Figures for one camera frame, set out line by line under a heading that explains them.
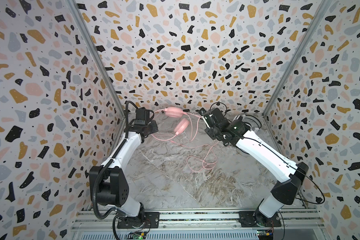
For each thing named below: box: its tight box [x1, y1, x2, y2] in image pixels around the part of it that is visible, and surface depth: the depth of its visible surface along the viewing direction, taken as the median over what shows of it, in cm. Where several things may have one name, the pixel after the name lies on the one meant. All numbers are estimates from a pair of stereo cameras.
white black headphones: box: [242, 114, 262, 130], surface depth 119 cm
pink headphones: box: [164, 107, 190, 135], surface depth 85 cm
